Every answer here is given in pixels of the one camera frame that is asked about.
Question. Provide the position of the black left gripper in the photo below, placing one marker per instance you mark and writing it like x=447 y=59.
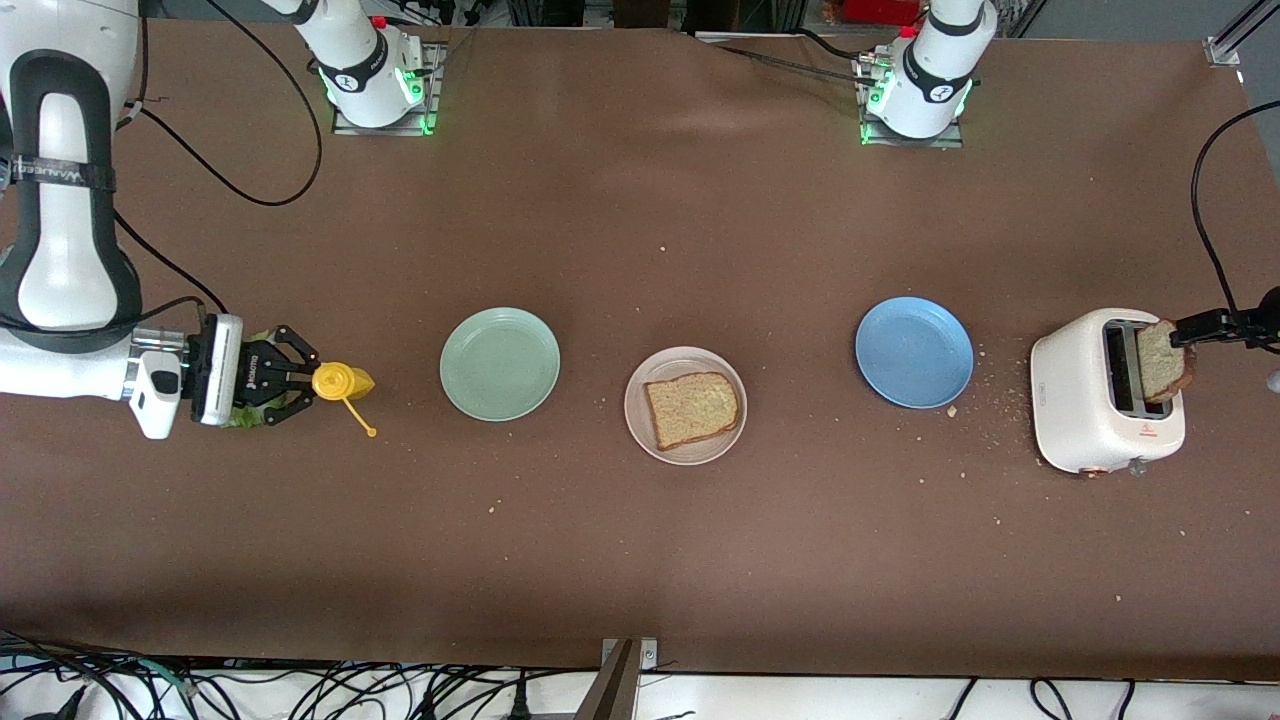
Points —
x=1256 y=325

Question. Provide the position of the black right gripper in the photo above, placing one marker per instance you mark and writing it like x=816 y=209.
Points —
x=254 y=370

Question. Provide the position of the yellow mustard squeeze bottle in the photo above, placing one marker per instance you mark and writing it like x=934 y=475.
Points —
x=345 y=382

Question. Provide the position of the brown bread slice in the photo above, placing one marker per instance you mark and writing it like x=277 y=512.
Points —
x=692 y=410
x=1160 y=368

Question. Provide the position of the green lettuce leaf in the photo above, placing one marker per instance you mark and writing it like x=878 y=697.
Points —
x=245 y=418

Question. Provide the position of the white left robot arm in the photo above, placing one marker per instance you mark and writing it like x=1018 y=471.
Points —
x=935 y=90

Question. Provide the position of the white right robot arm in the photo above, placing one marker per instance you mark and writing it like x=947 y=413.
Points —
x=60 y=250

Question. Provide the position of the mint green plate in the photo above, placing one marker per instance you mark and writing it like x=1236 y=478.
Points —
x=500 y=365

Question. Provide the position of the blue plate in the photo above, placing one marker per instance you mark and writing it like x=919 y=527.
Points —
x=915 y=352

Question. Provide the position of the beige plate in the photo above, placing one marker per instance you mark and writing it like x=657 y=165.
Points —
x=690 y=360

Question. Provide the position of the white two-slot toaster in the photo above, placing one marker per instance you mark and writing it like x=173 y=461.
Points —
x=1070 y=400

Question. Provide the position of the grey metal strut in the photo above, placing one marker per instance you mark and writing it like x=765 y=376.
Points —
x=610 y=695

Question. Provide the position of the red box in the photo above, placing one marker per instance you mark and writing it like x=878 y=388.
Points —
x=880 y=10

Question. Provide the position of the aluminium frame corner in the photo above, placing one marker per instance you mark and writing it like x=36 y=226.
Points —
x=1222 y=50

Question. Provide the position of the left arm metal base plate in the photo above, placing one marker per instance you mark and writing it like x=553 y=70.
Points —
x=950 y=142

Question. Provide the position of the metal table edge bracket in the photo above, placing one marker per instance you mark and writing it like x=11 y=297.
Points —
x=648 y=655

